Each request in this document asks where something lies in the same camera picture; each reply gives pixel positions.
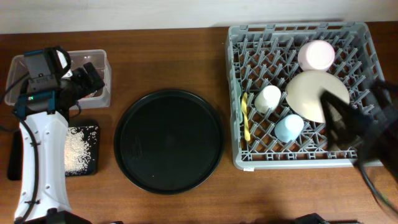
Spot pink bowl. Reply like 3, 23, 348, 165
298, 40, 335, 72

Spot white cup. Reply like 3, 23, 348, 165
254, 85, 281, 113

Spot yellow plastic utensil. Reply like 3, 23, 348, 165
241, 93, 251, 141

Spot round black serving tray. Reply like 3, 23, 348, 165
114, 89, 224, 195

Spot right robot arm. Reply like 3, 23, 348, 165
319, 80, 397, 217

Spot black rectangular tray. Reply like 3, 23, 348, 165
7, 119, 101, 180

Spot beige plate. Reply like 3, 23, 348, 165
285, 70, 349, 123

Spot pale green plastic utensil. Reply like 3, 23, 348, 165
235, 79, 243, 123

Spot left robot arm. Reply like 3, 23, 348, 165
12, 46, 104, 223

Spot grey dishwasher rack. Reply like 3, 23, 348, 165
225, 22, 384, 171

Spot light blue cup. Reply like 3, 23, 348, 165
274, 114, 304, 142

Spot clear plastic bin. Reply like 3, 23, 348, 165
5, 49, 111, 110

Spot pile of rice grains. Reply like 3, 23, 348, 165
64, 126, 98, 176

